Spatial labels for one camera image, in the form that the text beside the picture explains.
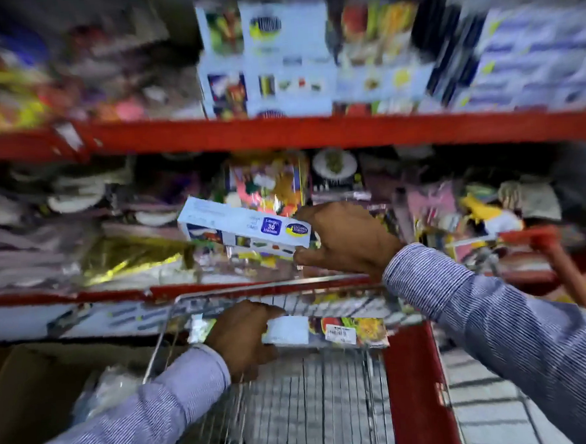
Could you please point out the stack of white boxes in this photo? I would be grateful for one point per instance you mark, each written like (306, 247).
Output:
(283, 56)

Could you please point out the colourful party packet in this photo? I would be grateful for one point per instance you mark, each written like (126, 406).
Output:
(268, 181)

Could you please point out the person's left forearm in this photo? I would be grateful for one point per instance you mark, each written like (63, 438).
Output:
(137, 422)

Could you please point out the food picture roll box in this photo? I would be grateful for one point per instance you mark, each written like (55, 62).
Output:
(329, 333)

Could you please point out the white foil roll box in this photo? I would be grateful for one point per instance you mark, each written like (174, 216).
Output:
(238, 225)

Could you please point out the brown cardboard box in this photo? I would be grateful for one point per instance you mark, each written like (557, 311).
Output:
(31, 394)

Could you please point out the person's right thumb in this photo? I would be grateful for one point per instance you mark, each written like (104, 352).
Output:
(307, 256)

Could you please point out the yellow and white packet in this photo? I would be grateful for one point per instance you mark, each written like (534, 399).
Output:
(491, 217)

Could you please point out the clear plastic bag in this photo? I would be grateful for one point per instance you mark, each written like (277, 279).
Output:
(108, 391)

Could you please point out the pink packet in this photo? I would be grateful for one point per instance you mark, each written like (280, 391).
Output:
(430, 206)

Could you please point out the black packet with plate picture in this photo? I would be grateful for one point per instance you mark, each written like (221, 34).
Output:
(335, 169)

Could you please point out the stack of food picture boxes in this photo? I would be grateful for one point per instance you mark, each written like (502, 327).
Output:
(381, 50)

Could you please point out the red shelf beam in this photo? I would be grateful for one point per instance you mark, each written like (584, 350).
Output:
(317, 132)
(104, 294)

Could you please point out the white shelf label strip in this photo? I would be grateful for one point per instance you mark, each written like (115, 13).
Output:
(56, 320)

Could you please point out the beige packet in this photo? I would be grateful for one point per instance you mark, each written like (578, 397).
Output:
(531, 197)

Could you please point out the person's right forearm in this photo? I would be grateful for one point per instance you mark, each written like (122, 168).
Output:
(518, 334)

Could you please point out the person's left hand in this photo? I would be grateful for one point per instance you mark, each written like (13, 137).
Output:
(238, 339)

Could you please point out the pile of pale blue boxes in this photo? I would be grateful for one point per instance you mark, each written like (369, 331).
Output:
(535, 56)

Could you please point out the person's right hand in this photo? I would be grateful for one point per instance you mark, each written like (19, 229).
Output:
(351, 238)

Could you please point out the gold foil packet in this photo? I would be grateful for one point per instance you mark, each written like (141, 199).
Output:
(132, 259)

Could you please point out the person's left fingers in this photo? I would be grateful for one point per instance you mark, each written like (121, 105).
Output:
(269, 312)

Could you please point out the black boxes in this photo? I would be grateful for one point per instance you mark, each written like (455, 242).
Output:
(448, 46)

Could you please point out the stack of white paper plates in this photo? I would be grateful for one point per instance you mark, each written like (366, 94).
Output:
(78, 193)

